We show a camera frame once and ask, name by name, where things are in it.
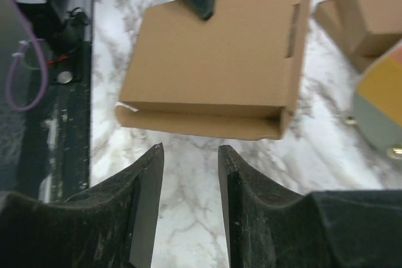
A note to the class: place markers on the cardboard box under large box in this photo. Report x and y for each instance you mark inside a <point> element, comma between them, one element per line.
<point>328,17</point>

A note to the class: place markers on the round cream drawer cabinet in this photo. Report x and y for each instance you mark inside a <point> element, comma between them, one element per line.
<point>376,103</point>

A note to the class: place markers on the large folded cardboard box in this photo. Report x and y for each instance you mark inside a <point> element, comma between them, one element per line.
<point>372,26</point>

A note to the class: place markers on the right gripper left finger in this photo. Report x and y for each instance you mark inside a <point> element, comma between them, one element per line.
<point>111,224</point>

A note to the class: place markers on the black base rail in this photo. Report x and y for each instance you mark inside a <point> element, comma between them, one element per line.
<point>45,151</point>

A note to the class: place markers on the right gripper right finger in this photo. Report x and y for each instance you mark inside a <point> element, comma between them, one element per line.
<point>268,225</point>

